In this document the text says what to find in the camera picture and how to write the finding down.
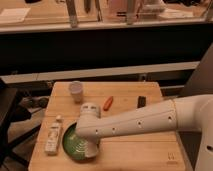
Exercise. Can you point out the dark chair at left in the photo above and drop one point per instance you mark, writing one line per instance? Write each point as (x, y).
(11, 111)

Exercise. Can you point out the white tube bottle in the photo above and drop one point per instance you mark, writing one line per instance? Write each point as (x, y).
(54, 134)

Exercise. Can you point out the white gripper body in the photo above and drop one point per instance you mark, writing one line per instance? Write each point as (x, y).
(91, 148)

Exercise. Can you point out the metal frame post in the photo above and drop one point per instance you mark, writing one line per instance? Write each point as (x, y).
(130, 11)
(72, 13)

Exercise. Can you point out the metal frame post left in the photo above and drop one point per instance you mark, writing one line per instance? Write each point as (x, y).
(72, 13)

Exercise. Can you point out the black rectangular block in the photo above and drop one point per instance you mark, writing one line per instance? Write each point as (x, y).
(141, 101)

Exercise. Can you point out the green ceramic bowl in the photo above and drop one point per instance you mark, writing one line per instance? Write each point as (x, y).
(73, 145)

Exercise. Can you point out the wooden table board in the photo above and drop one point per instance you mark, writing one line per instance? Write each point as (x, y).
(150, 152)

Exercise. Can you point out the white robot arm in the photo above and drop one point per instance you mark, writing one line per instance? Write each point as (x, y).
(192, 113)

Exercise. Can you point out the white paper sheet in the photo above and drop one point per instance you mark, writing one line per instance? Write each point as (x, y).
(13, 15)

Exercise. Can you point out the metal frame post right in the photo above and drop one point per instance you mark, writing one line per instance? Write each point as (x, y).
(130, 11)

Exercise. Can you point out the orange carrot toy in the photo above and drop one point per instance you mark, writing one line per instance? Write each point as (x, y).
(108, 103)

